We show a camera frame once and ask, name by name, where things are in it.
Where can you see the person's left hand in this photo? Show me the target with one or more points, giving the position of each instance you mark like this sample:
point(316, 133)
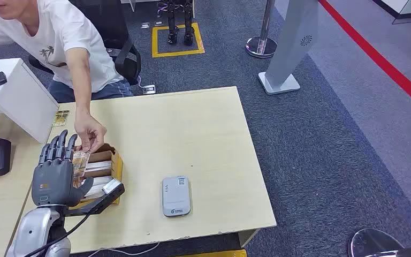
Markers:
point(92, 131)

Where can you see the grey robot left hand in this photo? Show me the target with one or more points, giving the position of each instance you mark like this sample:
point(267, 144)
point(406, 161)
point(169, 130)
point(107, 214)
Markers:
point(51, 181)

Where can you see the brown cardboard organizer box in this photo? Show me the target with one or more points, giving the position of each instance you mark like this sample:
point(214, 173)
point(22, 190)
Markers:
point(117, 166)

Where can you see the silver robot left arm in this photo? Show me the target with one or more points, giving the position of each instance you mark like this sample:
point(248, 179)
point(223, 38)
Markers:
point(31, 230)

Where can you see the person's left forearm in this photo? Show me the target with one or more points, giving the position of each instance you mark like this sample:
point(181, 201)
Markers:
point(82, 92)

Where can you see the white card sleeve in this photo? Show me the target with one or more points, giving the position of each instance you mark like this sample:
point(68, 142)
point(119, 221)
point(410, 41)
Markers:
point(102, 180)
point(95, 191)
point(99, 165)

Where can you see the person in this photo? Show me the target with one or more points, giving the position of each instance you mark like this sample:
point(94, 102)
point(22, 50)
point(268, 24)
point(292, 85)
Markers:
point(67, 35)

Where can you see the grey card reader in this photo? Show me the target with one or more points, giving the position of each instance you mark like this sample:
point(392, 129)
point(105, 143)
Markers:
point(176, 197)

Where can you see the stack of gold cards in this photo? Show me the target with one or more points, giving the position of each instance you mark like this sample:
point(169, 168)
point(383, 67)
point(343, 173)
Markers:
point(61, 119)

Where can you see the metal floor socket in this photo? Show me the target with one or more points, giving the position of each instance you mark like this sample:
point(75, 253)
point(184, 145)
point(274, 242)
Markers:
point(145, 25)
point(149, 89)
point(158, 23)

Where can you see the white cabinet box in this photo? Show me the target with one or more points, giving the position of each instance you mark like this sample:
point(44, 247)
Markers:
point(21, 103)

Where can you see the black office chair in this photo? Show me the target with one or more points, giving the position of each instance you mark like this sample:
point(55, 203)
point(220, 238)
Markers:
point(113, 21)

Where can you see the standing humanoid robot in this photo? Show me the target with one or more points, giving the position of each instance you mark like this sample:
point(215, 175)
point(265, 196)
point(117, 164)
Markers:
point(171, 21)

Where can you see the grey slanted pillar stand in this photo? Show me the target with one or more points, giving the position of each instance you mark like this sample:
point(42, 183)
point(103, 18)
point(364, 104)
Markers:
point(290, 42)

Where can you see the round chrome base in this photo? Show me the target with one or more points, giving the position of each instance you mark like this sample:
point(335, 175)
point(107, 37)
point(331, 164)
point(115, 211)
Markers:
point(372, 243)

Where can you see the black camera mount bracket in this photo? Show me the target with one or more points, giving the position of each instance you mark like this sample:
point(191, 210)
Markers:
point(99, 205)

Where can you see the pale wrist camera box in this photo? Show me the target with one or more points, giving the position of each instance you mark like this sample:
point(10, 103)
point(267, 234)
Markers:
point(112, 186)

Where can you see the chrome stanchion post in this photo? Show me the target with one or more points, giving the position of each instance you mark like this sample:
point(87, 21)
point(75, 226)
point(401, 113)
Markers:
point(261, 46)

